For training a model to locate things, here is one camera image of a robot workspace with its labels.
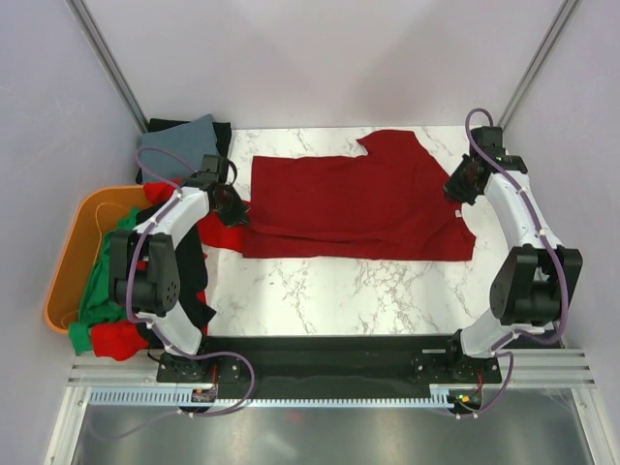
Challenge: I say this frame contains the dark red t shirt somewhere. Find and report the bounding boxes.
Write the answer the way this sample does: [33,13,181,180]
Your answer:
[242,130,476,262]

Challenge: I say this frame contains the orange plastic basket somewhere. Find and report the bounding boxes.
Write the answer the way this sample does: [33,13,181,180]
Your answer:
[43,185,150,335]

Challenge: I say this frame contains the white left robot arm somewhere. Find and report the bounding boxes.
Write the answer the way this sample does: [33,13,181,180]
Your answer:
[108,155,249,381]

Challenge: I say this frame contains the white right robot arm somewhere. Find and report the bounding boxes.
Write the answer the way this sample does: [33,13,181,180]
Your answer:
[443,126,583,382]

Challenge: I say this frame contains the folded black t shirt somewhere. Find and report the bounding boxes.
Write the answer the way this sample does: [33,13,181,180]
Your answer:
[135,117,233,185]

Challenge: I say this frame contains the folded grey-blue t shirt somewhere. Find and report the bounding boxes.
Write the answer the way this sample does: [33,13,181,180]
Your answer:
[139,113,219,185]

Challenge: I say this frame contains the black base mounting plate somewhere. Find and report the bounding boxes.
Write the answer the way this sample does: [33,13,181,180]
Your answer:
[157,335,502,399]

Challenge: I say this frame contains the green t shirt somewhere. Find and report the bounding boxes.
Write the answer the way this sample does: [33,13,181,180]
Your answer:
[69,207,144,361]

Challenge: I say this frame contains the bright red t shirt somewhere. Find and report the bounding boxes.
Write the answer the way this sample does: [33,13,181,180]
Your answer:
[90,182,249,361]

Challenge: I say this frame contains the left aluminium frame post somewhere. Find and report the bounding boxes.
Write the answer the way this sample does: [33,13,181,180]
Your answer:
[67,0,147,133]

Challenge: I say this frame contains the aluminium frame post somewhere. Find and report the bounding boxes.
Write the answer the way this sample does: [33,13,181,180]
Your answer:
[497,0,581,130]
[67,0,147,133]

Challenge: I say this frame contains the right aluminium frame post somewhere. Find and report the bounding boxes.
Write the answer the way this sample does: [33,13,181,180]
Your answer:
[497,0,581,130]

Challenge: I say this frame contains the white slotted cable duct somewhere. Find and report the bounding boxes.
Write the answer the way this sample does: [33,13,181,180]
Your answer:
[88,387,454,409]

